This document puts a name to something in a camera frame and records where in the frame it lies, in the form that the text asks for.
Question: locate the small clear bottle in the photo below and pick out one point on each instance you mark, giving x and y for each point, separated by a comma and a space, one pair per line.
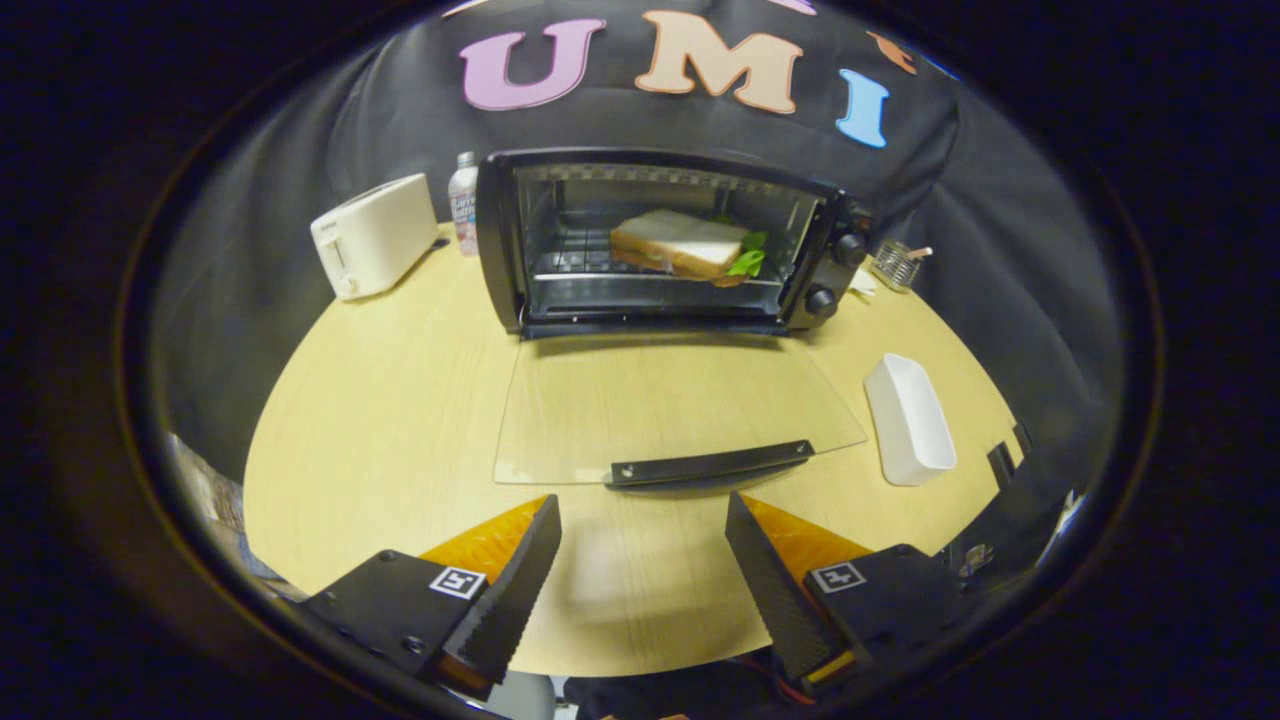
464, 205

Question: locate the black backdrop cloth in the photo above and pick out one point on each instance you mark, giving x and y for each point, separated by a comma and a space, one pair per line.
1000, 250

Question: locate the white pop-up toaster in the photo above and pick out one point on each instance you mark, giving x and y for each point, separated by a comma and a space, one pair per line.
375, 235

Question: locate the white bread lettuce sandwich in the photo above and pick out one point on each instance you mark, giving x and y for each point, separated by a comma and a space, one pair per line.
680, 245

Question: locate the black toaster oven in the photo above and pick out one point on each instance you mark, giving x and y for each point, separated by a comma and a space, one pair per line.
835, 275

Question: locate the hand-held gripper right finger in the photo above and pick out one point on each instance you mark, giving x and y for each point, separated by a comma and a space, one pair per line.
775, 590

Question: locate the white rectangular dish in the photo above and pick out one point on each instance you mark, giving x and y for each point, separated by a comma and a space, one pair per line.
910, 420

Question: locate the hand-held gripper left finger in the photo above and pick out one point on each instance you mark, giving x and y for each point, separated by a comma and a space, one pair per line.
515, 590

